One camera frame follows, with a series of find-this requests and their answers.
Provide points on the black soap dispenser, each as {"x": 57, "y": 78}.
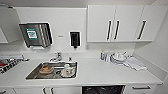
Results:
{"x": 74, "y": 39}

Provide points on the white wall cabinet door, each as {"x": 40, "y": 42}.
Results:
{"x": 153, "y": 22}
{"x": 98, "y": 23}
{"x": 8, "y": 25}
{"x": 128, "y": 23}

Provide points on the white drawer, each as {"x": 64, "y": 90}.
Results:
{"x": 6, "y": 91}
{"x": 140, "y": 89}

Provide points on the stack of white dishes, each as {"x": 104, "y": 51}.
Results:
{"x": 118, "y": 58}

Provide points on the white printed mug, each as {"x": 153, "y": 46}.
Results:
{"x": 67, "y": 69}

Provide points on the white plate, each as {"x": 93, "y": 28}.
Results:
{"x": 72, "y": 74}

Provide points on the dishes on counter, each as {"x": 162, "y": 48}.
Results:
{"x": 136, "y": 64}

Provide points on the dish soap bottle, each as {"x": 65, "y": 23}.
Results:
{"x": 103, "y": 56}

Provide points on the orange food container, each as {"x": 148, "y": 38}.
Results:
{"x": 46, "y": 69}

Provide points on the chrome sink knob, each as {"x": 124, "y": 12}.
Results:
{"x": 70, "y": 59}

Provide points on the white base cabinet door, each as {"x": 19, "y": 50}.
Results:
{"x": 30, "y": 91}
{"x": 65, "y": 90}

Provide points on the chrome faucet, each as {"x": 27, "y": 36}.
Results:
{"x": 56, "y": 57}

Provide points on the steel sink basin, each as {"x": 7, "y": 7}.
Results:
{"x": 33, "y": 76}

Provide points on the paper towel dispenser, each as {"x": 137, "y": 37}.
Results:
{"x": 35, "y": 34}

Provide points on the stainless steel dishwasher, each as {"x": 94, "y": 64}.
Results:
{"x": 103, "y": 90}

